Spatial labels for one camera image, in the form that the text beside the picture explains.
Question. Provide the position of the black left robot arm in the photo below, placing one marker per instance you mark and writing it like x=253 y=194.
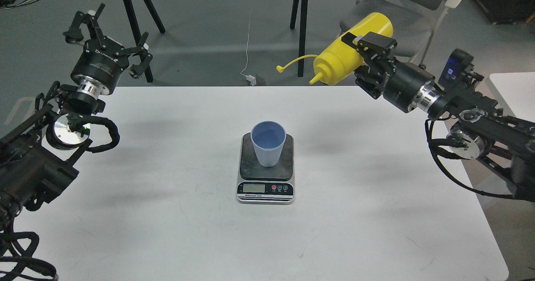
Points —
x=38 y=156

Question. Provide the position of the grey office chair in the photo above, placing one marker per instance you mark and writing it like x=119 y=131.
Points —
x=415 y=22

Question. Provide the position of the yellow squeeze bottle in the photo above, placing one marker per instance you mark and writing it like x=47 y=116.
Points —
x=339 y=59

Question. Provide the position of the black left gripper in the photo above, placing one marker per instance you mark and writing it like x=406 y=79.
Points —
x=98 y=67

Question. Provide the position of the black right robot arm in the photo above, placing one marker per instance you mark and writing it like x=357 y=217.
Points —
x=462 y=123

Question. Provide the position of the digital kitchen scale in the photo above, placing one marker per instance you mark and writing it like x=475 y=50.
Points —
x=257 y=184

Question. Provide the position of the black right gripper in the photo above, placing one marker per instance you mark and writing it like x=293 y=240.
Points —
x=404 y=85

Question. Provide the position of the blue ribbed plastic cup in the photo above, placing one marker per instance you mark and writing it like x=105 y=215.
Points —
x=268 y=139

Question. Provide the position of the white side table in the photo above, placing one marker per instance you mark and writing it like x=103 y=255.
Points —
x=515 y=92

